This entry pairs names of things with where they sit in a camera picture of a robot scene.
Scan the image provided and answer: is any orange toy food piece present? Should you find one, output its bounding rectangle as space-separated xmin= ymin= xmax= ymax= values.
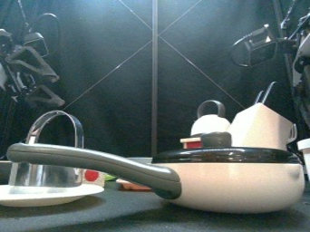
xmin=115 ymin=178 xmax=154 ymax=191

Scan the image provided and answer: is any white toy pan grey handle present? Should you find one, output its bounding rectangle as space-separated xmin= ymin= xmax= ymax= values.
xmin=6 ymin=142 xmax=306 ymax=215

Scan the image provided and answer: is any white toy kettle black handle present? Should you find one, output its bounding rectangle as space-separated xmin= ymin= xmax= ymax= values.
xmin=189 ymin=100 xmax=233 ymax=138

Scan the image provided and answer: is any metal utensil handle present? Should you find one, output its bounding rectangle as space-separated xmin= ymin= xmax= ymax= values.
xmin=253 ymin=81 xmax=278 ymax=105

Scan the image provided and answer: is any grey vertical frame pole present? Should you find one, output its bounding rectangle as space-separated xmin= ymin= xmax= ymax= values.
xmin=150 ymin=0 xmax=161 ymax=158

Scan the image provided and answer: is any red wooden block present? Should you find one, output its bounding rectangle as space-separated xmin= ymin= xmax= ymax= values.
xmin=179 ymin=137 xmax=203 ymax=150

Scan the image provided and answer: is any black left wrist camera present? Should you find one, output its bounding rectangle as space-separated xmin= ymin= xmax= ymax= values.
xmin=22 ymin=31 xmax=51 ymax=58

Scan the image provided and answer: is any white plate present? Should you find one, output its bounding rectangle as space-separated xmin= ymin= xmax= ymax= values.
xmin=0 ymin=183 xmax=106 ymax=208

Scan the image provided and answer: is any black pan lid with knob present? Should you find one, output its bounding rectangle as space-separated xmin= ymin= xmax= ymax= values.
xmin=151 ymin=131 xmax=304 ymax=165

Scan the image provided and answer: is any white box with red dot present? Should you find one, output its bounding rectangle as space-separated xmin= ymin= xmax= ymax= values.
xmin=83 ymin=169 xmax=109 ymax=185

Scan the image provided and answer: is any black looped cable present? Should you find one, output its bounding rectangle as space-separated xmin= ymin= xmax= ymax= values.
xmin=32 ymin=12 xmax=63 ymax=60

